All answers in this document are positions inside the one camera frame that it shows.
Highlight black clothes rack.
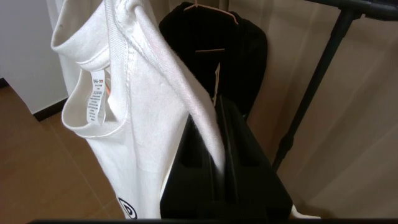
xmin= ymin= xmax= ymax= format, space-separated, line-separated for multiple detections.
xmin=272 ymin=0 xmax=398 ymax=173

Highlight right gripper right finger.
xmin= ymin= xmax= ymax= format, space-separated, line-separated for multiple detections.
xmin=216 ymin=95 xmax=294 ymax=219

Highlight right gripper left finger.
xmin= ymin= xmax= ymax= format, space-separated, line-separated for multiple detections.
xmin=159 ymin=113 xmax=225 ymax=219

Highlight white garment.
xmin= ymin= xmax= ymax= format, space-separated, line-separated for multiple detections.
xmin=50 ymin=0 xmax=321 ymax=220

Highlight black shorts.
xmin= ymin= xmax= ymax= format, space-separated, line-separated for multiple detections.
xmin=158 ymin=1 xmax=269 ymax=118

